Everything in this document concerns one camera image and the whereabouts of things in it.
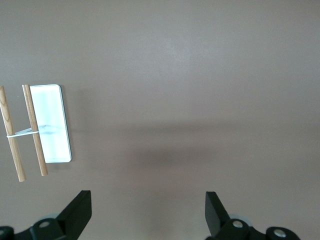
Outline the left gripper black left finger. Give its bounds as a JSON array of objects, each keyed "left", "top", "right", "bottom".
[{"left": 29, "top": 190, "right": 92, "bottom": 240}]

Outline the white rack with wooden bars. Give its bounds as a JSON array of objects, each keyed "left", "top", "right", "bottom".
[{"left": 0, "top": 84, "right": 73, "bottom": 183}]

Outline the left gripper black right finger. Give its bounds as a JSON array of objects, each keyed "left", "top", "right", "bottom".
[{"left": 204, "top": 191, "right": 266, "bottom": 240}]

